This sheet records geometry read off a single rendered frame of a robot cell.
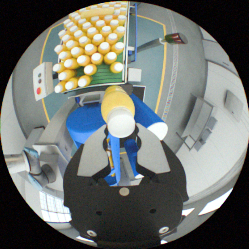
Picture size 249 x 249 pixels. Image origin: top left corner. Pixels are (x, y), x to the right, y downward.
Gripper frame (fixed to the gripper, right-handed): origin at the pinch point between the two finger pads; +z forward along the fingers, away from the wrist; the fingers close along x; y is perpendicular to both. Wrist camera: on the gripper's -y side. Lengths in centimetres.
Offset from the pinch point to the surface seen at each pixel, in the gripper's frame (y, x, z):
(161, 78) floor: -12, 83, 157
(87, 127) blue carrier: 10.6, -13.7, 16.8
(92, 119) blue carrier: 10.0, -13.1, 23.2
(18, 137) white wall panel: 50, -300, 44
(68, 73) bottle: -13.6, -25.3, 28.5
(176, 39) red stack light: -28.5, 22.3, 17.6
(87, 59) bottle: -18.5, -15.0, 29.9
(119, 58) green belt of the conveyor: -21, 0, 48
